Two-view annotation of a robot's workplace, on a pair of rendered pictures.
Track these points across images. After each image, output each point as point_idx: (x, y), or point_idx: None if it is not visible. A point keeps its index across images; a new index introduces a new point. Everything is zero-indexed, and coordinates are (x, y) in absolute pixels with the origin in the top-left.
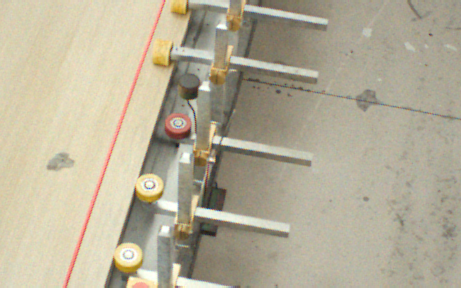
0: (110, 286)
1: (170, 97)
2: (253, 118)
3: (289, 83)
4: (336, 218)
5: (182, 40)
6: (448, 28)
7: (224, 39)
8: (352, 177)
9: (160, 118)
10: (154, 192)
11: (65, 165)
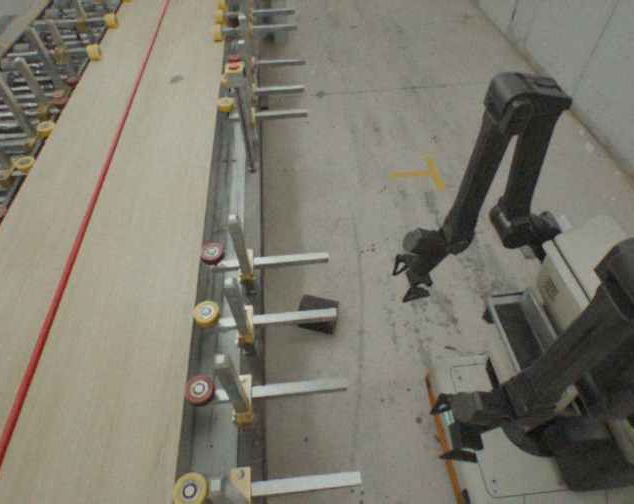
0: (221, 143)
1: None
2: (271, 111)
3: (283, 96)
4: (322, 136)
5: None
6: (349, 62)
7: (245, 7)
8: (324, 121)
9: None
10: None
11: (180, 79)
